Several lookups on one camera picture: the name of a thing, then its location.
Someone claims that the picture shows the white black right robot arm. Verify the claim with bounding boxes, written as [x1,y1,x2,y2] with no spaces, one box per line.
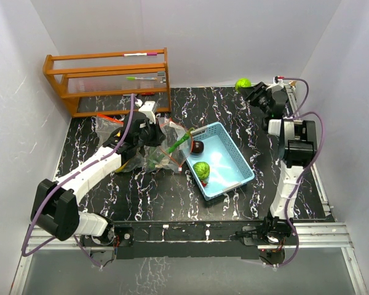
[235,77,318,244]

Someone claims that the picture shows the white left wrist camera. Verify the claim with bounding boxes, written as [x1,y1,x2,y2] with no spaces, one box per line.
[135,99,157,124]

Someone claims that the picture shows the clear zip top bag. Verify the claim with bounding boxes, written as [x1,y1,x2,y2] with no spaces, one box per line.
[95,114,145,171]

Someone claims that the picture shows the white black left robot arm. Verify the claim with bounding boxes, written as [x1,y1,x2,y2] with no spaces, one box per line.
[31,109,165,245]

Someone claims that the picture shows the clear zip bag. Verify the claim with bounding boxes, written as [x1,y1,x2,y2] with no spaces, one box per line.
[95,114,145,171]
[144,117,194,173]

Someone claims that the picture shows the light blue plastic basket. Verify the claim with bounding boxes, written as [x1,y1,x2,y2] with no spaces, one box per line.
[186,122,255,201]

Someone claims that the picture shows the pink white marker pen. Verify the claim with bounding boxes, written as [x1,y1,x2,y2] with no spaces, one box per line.
[123,52,158,57]

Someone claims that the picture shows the green white marker pen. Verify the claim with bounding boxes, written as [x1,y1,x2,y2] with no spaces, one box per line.
[126,76,157,81]

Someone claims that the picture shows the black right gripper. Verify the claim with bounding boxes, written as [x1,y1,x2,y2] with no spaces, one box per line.
[238,82,272,116]

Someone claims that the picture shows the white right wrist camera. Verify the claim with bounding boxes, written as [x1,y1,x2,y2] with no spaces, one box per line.
[268,76,285,93]

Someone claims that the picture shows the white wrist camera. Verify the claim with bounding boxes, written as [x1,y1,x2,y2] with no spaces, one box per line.
[268,76,285,93]
[135,99,157,124]

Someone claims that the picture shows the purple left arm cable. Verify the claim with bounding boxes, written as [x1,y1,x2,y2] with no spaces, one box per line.
[21,93,139,258]

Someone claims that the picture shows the orange wooden shelf rack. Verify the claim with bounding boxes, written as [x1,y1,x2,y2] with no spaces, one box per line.
[42,48,172,118]

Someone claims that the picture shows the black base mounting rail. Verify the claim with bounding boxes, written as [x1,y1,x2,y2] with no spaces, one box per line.
[81,218,295,259]

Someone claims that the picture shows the dark purple round fruit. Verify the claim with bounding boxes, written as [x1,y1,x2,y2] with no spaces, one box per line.
[191,141,204,155]

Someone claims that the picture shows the yellow banana bunch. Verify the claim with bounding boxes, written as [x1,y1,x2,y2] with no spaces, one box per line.
[114,161,133,173]

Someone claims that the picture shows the small grey clip box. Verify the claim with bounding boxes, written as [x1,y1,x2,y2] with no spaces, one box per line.
[157,71,167,84]

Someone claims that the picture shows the dark green round vegetable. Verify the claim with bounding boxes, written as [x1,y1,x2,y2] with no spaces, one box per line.
[192,162,210,181]

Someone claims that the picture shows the green chili pepper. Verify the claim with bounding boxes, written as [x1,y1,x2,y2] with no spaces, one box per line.
[156,127,195,162]

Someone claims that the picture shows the light green round fruit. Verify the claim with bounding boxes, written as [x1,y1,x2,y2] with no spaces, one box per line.
[234,77,252,92]

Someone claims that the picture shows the white garlic bulb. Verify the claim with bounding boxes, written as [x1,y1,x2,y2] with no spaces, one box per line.
[155,159,172,169]

